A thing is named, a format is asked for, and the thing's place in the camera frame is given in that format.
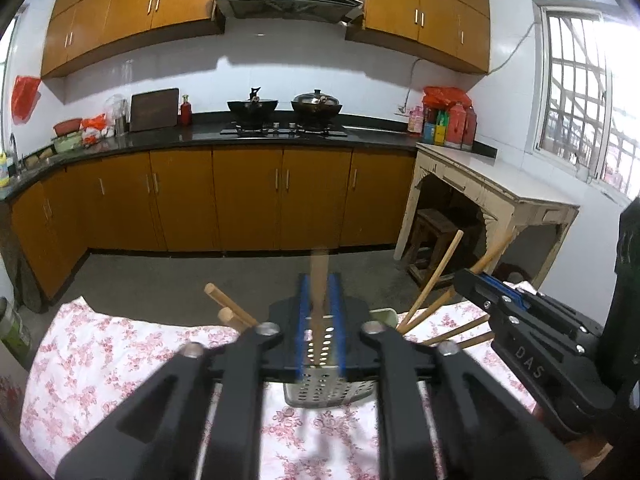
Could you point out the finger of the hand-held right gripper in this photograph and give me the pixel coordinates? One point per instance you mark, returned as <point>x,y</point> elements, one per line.
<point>482,292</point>
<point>545,305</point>

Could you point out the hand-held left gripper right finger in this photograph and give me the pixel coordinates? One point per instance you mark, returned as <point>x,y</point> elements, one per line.
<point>336,330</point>

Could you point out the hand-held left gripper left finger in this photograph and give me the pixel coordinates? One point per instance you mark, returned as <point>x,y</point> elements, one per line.
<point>302,330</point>

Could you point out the thin wooden chopstick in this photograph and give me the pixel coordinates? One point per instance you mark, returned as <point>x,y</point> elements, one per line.
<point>460,329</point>
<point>477,340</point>

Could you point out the person's right forearm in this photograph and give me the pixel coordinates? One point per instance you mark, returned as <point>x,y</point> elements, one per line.
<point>629,260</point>

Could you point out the dark wooden stool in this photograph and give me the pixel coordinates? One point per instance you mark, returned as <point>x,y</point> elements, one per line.
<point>435,225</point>

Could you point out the beige side table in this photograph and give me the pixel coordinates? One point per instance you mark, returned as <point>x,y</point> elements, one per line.
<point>490,175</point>

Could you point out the wooden base cabinets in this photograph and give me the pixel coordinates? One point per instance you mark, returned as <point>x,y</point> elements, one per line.
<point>225,195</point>

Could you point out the green and yellow bottles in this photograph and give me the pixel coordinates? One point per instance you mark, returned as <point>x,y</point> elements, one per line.
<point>435,130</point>

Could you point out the red floral tablecloth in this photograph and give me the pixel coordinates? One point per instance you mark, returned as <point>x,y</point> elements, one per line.
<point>125,360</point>

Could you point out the gas stove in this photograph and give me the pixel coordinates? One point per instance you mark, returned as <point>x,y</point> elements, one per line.
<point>280,131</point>

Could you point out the barred window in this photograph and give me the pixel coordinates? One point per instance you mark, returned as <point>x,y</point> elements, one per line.
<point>575,90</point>

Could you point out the black wok with lid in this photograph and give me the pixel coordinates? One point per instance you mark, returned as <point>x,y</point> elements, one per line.
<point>317,105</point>

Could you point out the black kitchen countertop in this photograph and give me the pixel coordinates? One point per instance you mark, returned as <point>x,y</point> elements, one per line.
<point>165,136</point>

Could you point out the red bottle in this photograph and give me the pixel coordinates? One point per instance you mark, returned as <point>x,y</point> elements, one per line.
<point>186,112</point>

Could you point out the dark wooden cutting board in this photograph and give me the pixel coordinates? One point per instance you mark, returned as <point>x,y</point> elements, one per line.
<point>154,110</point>

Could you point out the clear jar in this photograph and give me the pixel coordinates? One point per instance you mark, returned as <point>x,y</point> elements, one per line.
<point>117,115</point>

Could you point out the orange and white plastic bag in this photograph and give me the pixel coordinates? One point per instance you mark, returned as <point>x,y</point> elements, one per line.
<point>95,130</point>

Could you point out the green lidded jar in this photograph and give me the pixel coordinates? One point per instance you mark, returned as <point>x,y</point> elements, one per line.
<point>12,330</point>

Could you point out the green basin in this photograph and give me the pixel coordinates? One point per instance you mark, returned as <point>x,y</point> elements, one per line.
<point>67,144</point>

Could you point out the red basin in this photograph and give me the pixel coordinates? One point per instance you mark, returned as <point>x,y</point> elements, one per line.
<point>67,126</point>

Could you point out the metal faucet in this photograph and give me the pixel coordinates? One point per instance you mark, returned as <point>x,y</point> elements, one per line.
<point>15,152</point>

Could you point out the yellow detergent bottle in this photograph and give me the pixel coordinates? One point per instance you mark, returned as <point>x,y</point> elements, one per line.
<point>4,170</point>

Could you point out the hanging red plastic bag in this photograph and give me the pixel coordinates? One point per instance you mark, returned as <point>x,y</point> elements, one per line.
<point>25,100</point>

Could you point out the short wooden wall cabinets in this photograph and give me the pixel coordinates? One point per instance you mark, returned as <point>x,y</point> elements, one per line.
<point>430,10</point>

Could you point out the long wooden wall cabinets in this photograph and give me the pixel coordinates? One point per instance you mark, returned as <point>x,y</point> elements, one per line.
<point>130,5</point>

